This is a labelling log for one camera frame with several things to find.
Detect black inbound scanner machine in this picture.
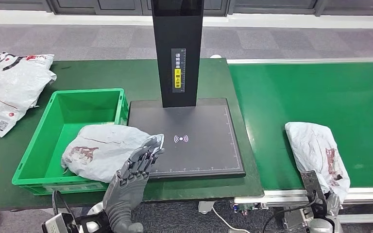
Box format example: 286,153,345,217
127,0,247,180

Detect white parcel bag black print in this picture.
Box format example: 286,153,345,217
0,52,57,138

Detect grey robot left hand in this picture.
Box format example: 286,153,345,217
102,136,165,233

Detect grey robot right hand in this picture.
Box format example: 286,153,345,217
324,191,342,216

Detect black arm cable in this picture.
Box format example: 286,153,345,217
51,190,78,226
262,191,318,233

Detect green plastic crate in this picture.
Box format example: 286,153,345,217
12,88,129,196

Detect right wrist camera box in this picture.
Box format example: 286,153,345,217
301,170,329,219

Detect grey parcel bag red print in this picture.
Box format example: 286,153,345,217
61,124,165,183

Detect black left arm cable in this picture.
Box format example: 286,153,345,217
51,190,78,226

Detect white bracket block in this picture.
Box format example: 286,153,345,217
198,200,216,215

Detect black yellow label sticker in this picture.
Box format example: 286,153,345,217
171,48,187,94

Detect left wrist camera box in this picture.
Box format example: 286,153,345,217
41,212,79,233

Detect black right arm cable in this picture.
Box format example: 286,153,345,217
262,191,318,233

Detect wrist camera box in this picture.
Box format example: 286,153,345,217
41,212,79,233
301,170,329,219

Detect white cable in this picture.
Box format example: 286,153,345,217
211,206,252,233

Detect plain grey parcel bag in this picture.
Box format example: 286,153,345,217
284,121,351,204

